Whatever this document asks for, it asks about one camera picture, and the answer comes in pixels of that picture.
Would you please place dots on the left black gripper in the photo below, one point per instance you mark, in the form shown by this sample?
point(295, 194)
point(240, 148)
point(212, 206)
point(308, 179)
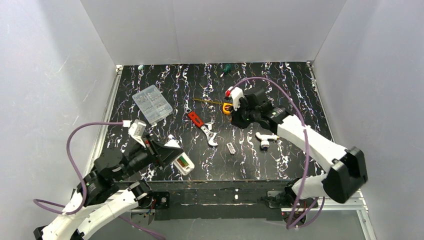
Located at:
point(156, 151)

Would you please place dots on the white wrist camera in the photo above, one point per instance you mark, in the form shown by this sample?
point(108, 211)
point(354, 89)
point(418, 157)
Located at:
point(235, 94)
point(136, 130)

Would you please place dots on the green handled screwdriver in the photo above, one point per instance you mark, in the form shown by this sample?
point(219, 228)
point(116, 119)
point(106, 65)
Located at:
point(226, 70)

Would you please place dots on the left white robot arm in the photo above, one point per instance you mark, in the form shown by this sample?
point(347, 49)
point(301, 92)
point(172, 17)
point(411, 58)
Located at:
point(89, 208)

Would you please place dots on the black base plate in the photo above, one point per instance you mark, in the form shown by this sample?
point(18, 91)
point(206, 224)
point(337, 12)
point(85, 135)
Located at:
point(220, 199)

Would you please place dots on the clear plastic screw box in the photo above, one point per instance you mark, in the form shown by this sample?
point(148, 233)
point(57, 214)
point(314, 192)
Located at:
point(152, 104)

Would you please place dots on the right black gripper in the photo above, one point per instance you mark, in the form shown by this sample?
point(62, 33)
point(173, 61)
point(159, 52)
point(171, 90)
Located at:
point(241, 112)

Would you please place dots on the white remote control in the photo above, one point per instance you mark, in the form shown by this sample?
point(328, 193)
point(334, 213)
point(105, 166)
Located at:
point(183, 163)

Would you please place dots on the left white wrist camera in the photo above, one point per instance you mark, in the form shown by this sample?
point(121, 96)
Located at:
point(136, 130)

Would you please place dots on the yellow tape measure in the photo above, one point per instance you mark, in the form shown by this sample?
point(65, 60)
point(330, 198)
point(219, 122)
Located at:
point(226, 108)

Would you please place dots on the white battery cover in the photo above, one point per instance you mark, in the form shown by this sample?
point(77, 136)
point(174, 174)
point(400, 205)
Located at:
point(231, 148)

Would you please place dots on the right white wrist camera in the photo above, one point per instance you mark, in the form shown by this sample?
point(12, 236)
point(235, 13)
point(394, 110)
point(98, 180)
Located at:
point(235, 94)

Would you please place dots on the red handled adjustable wrench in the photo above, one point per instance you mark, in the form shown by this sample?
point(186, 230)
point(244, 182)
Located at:
point(210, 135)

